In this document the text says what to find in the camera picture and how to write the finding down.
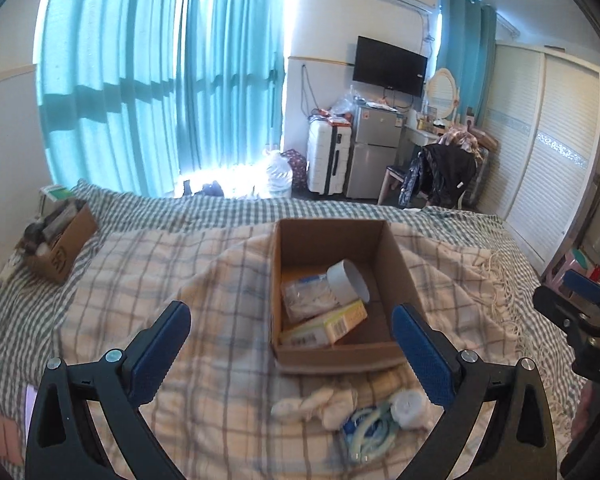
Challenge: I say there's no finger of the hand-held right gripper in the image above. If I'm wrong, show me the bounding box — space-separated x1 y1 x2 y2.
562 269 600 313
532 285 590 335

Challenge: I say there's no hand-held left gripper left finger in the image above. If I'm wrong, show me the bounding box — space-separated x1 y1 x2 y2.
25 300 192 480

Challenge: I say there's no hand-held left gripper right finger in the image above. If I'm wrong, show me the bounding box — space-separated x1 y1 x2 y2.
391 304 561 480

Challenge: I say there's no small white round container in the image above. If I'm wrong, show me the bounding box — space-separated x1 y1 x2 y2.
391 390 428 428

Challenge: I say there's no blue green cable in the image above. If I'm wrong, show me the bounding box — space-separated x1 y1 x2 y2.
341 392 406 463

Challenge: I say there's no white sock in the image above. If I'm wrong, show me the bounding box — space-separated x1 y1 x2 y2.
271 390 331 421
320 388 358 431

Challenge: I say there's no person's right hand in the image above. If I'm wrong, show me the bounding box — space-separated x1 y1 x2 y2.
570 382 600 443

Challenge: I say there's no pink plastic stool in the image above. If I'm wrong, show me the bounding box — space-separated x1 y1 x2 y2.
541 250 592 288

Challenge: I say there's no beige plaid blanket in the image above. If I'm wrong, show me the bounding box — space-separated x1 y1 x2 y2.
55 220 537 480

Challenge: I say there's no yellow white carton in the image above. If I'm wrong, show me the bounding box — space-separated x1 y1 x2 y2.
279 301 368 347

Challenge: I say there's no white tape roll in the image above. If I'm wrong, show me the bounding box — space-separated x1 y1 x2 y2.
326 259 372 303

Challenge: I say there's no clear plastic packet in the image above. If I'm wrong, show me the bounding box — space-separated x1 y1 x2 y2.
281 272 343 323

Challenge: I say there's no white louvred wardrobe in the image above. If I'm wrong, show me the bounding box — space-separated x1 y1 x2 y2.
480 42 600 273

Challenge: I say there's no cardboard box with black print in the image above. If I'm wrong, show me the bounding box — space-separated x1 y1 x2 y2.
24 202 99 284

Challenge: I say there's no bed with green checked sheet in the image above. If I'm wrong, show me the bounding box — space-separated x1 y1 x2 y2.
0 178 588 480

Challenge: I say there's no dark clutter in printed box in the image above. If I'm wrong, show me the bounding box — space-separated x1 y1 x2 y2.
24 199 88 256

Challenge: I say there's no black jacket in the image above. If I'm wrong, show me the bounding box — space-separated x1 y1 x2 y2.
400 142 479 208

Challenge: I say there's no wooden chair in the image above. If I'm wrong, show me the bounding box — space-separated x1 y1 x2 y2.
378 145 481 209

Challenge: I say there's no floral cloth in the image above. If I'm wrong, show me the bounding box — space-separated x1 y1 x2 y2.
439 127 487 155

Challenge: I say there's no green white box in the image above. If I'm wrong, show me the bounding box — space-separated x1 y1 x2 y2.
40 185 74 204

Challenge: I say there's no silver fridge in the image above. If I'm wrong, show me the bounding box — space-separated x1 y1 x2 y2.
346 102 406 200

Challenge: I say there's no white dressing table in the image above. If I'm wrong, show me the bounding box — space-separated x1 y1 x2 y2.
405 124 447 161

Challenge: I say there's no large clear water bottle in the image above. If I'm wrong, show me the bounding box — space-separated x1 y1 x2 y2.
264 149 294 198

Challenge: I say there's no white suitcase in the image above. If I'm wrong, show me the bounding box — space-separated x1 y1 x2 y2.
306 119 353 196

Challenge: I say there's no dark patterned bag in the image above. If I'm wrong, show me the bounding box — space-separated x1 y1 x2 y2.
281 148 308 191

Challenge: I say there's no oval white mirror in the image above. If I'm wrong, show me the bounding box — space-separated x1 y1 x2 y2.
424 68 458 121

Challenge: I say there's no red white packet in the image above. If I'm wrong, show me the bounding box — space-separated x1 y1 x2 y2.
310 109 353 127

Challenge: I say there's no clear plastic bag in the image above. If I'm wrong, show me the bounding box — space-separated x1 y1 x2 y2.
330 87 368 121

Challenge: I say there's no narrow teal curtain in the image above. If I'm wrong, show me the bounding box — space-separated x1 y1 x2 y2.
437 0 497 133

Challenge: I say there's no wide teal curtain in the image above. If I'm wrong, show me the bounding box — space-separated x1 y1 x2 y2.
34 0 287 198

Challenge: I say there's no black wall television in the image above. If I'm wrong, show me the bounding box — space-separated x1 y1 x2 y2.
352 36 428 98

